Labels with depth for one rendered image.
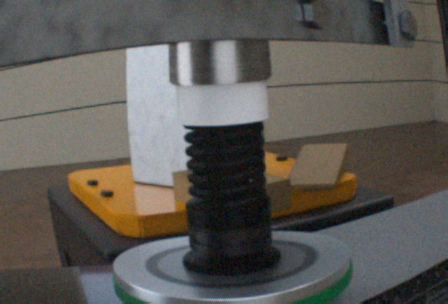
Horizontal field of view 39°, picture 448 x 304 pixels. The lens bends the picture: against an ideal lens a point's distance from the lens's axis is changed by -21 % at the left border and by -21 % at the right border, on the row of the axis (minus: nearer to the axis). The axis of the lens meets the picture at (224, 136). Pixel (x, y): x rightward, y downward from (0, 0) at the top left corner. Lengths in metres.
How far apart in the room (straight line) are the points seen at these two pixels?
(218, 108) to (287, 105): 6.64
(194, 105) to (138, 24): 0.13
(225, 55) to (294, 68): 6.67
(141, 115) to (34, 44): 1.07
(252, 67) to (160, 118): 0.87
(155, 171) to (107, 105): 5.21
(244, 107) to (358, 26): 0.16
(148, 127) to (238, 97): 0.89
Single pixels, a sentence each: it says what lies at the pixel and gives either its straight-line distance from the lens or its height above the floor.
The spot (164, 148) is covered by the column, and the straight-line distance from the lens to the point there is 1.44.
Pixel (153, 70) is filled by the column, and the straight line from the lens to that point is 1.44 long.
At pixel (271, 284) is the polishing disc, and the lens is 0.57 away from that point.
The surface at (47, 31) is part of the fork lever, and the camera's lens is 0.42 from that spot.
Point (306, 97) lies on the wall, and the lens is 7.30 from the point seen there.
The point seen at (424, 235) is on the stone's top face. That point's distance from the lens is 0.85.
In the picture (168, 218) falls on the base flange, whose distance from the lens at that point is 1.25.
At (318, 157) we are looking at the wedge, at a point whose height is 0.82.
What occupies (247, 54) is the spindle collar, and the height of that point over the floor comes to 1.05.
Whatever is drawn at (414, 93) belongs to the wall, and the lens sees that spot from 8.11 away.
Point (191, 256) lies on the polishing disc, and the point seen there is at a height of 0.88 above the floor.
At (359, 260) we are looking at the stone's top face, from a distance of 0.78.
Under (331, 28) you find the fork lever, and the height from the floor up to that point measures 1.07.
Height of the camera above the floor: 1.07
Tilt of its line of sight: 8 degrees down
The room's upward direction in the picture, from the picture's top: 4 degrees counter-clockwise
